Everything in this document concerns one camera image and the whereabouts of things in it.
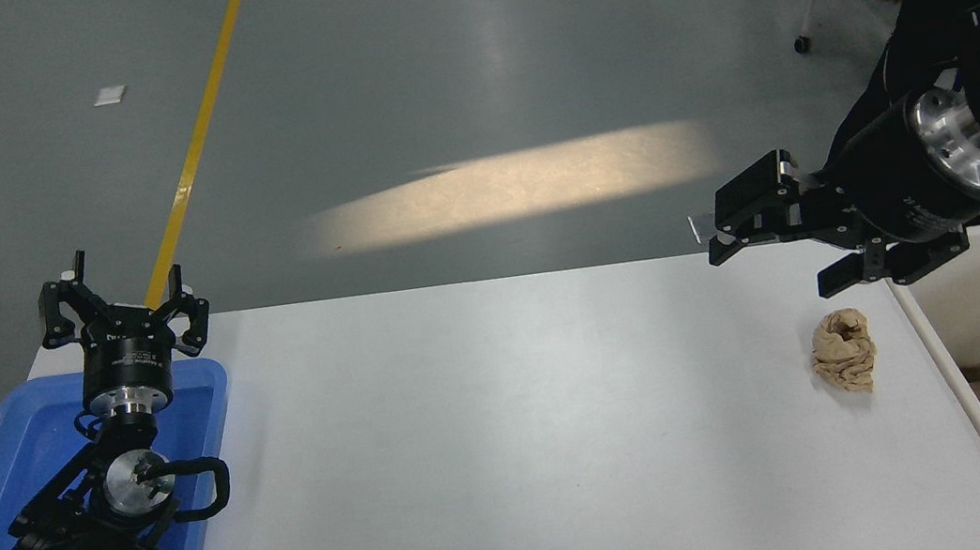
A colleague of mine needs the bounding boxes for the white wheeled chair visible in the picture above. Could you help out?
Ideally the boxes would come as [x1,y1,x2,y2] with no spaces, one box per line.
[788,0,833,55]

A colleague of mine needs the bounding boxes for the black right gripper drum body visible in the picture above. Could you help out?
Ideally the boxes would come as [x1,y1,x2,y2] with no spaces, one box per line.
[809,91,980,259]

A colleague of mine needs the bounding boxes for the crumpled tan paper ball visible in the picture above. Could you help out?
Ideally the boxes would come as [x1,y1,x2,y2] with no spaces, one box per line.
[804,304,882,400]

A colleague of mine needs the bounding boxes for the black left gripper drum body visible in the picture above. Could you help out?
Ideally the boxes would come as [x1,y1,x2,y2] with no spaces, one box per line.
[75,305,183,398]

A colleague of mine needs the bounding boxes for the silver floor plate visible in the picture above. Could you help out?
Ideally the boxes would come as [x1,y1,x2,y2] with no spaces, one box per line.
[687,210,723,246]

